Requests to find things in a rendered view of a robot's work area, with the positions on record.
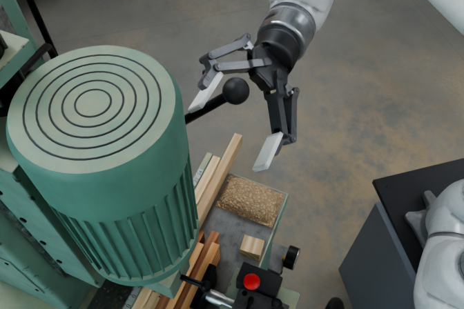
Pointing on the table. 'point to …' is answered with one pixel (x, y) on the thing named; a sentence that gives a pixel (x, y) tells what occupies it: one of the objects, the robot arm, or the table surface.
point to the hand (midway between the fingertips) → (231, 134)
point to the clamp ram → (200, 298)
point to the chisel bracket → (171, 285)
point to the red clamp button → (251, 281)
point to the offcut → (251, 247)
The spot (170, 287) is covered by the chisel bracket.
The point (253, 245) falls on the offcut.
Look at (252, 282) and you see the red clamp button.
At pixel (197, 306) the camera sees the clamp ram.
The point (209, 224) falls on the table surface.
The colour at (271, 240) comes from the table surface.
